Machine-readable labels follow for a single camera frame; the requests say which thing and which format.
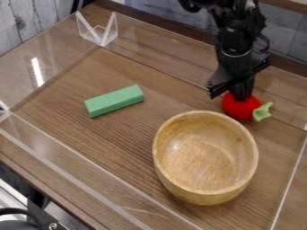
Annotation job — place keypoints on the red plush strawberry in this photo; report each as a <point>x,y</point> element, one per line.
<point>248,109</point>

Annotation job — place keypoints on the clear acrylic tray wall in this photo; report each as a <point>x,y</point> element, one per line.
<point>91,163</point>

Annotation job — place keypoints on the black metal mount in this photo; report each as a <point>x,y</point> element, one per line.
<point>36,208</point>

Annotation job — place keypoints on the clear acrylic corner bracket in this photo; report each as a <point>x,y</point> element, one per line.
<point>99,35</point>

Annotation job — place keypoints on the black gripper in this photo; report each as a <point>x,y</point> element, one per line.
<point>235,74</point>

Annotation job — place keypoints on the green rectangular block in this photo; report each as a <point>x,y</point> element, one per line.
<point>113,101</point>

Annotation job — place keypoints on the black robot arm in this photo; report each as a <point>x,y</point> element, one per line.
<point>241,46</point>

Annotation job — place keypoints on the wooden bowl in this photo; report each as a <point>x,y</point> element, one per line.
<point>205,157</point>

